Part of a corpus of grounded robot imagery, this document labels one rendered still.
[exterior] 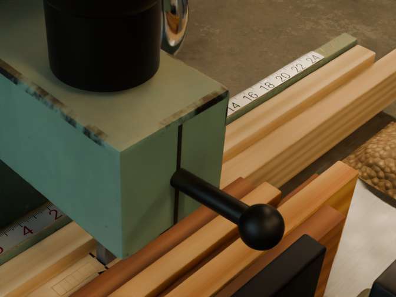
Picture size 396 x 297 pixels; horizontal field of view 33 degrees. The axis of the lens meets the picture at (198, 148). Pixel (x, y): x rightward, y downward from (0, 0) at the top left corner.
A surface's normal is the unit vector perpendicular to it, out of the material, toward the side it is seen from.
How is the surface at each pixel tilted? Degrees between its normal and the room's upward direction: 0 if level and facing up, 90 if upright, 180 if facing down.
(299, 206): 0
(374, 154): 28
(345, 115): 90
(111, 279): 0
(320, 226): 0
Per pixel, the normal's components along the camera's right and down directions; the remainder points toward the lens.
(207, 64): 0.06, -0.77
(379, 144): -0.29, -0.86
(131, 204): 0.72, 0.48
